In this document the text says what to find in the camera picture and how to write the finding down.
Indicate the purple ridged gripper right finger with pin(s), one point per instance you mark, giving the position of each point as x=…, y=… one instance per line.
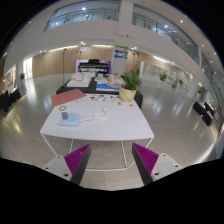
x=153, y=166

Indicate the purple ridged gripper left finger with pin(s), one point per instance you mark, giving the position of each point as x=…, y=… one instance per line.
x=72, y=166

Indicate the light blue power strip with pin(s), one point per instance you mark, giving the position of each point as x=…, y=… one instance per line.
x=73, y=120

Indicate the white table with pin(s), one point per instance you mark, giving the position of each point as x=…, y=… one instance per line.
x=101, y=119

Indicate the red placemat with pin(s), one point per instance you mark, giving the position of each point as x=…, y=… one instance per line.
x=67, y=96

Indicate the black display table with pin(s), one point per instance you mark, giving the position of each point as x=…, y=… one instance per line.
x=92, y=89

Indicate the potted green plant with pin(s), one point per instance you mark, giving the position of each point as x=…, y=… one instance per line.
x=131, y=85

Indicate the white architectural model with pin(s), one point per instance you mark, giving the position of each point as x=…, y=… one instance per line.
x=80, y=79

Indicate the black piano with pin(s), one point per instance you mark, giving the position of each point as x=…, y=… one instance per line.
x=93, y=65

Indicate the blue direction sign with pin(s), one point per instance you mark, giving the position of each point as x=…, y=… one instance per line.
x=122, y=54

